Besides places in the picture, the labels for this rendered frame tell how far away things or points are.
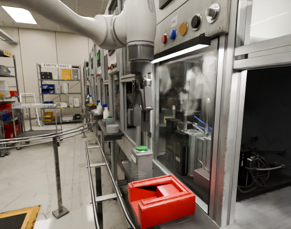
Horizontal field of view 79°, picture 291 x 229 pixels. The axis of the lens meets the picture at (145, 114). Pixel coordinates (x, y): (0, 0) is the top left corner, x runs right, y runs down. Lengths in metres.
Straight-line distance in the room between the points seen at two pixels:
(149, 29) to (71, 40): 7.26
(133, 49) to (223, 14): 0.27
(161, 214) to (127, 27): 0.54
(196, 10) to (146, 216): 0.54
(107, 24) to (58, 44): 7.14
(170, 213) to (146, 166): 0.19
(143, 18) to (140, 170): 0.49
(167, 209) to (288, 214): 0.34
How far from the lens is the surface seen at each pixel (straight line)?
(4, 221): 2.33
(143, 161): 0.63
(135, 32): 0.59
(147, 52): 0.59
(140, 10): 0.61
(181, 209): 0.54
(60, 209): 2.16
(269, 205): 0.69
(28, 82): 7.79
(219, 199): 0.51
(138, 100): 0.65
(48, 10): 0.52
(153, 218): 0.51
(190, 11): 0.57
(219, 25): 0.47
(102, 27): 0.68
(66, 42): 7.80
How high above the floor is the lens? 1.25
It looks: 9 degrees down
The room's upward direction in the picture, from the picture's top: straight up
